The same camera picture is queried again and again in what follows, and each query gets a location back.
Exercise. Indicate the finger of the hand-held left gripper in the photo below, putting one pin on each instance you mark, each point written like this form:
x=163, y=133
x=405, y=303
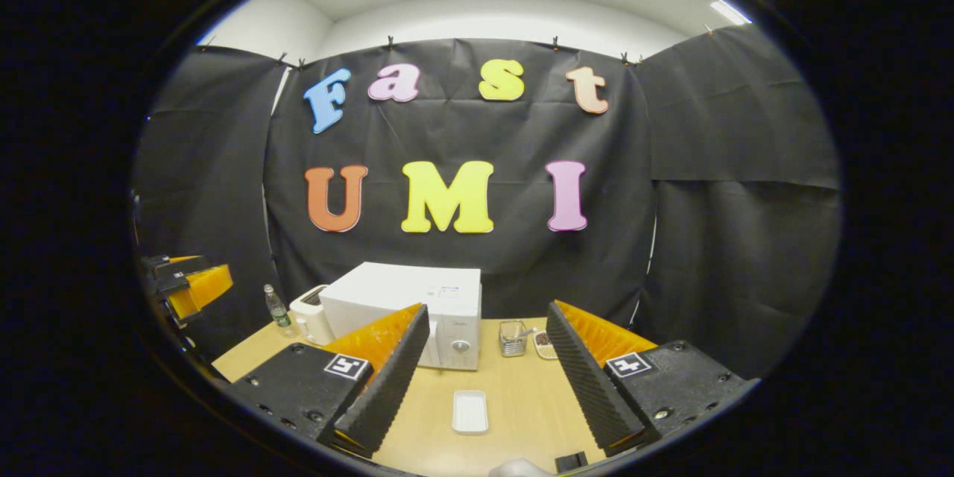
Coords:
x=197, y=287
x=171, y=264

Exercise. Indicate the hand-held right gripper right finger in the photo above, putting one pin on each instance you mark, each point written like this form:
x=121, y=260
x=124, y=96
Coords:
x=585, y=380

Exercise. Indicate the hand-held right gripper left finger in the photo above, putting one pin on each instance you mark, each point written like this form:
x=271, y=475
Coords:
x=395, y=380

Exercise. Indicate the white microwave oven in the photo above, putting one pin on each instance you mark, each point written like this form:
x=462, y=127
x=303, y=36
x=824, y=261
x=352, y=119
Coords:
x=402, y=291

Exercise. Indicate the white divided bean dish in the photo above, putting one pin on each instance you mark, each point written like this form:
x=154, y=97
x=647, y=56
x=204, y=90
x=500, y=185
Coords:
x=544, y=344

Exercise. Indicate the white rectangular tray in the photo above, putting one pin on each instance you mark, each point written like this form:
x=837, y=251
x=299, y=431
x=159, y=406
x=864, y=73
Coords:
x=470, y=411

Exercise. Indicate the clear water bottle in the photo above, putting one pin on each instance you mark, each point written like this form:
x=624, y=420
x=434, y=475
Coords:
x=277, y=309

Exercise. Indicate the white toaster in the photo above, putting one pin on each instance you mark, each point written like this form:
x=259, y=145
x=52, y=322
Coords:
x=309, y=317

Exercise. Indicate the ceiling light panel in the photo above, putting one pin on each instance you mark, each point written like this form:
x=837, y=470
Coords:
x=730, y=12

